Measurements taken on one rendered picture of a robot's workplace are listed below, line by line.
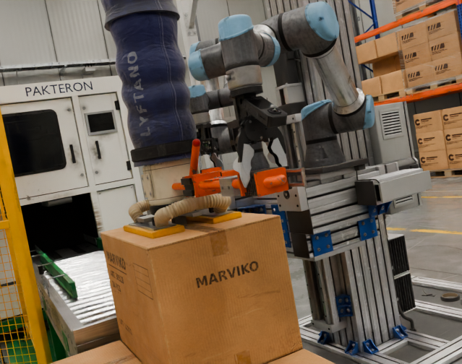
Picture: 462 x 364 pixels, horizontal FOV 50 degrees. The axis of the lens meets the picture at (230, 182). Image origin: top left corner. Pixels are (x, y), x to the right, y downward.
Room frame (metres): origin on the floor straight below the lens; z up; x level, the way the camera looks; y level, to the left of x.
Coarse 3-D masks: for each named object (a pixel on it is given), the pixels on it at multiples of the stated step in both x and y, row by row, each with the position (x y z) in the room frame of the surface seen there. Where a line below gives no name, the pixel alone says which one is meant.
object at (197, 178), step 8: (184, 176) 1.40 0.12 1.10; (192, 176) 1.33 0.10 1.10; (200, 176) 1.34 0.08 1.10; (208, 176) 1.35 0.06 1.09; (216, 176) 1.36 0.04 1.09; (184, 184) 1.37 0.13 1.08; (192, 184) 1.34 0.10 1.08; (184, 192) 1.38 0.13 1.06; (192, 192) 1.34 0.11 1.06; (200, 192) 1.34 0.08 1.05; (208, 192) 1.35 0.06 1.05; (216, 192) 1.36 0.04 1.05
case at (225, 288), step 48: (144, 240) 1.39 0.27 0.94; (192, 240) 1.31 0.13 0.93; (240, 240) 1.37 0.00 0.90; (144, 288) 1.36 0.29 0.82; (192, 288) 1.30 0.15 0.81; (240, 288) 1.36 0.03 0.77; (288, 288) 1.42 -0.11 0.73; (144, 336) 1.45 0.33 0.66; (192, 336) 1.29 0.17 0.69; (240, 336) 1.34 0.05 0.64; (288, 336) 1.41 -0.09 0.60
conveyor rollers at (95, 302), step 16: (80, 256) 3.86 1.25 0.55; (96, 256) 3.74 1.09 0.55; (48, 272) 3.42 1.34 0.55; (80, 272) 3.24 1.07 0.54; (96, 272) 3.11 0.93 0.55; (80, 288) 2.79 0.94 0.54; (96, 288) 2.67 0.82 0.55; (80, 304) 2.44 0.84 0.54; (96, 304) 2.39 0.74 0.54; (112, 304) 2.33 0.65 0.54; (80, 320) 2.11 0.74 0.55; (96, 320) 2.12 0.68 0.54
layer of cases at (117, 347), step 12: (96, 348) 1.74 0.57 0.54; (108, 348) 1.72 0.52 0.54; (120, 348) 1.70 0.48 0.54; (60, 360) 1.69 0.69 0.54; (72, 360) 1.67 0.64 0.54; (84, 360) 1.65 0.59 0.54; (96, 360) 1.63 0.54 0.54; (108, 360) 1.61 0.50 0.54; (120, 360) 1.59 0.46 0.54; (132, 360) 1.57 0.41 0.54; (276, 360) 1.38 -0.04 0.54; (288, 360) 1.36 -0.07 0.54; (300, 360) 1.35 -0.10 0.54; (312, 360) 1.34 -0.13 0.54; (324, 360) 1.32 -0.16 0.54
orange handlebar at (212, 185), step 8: (224, 176) 1.29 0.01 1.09; (272, 176) 1.02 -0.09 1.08; (280, 176) 1.02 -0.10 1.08; (176, 184) 1.49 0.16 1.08; (200, 184) 1.32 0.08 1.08; (208, 184) 1.27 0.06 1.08; (216, 184) 1.23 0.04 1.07; (232, 184) 1.15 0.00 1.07; (264, 184) 1.02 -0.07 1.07; (272, 184) 1.02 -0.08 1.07; (280, 184) 1.02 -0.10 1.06
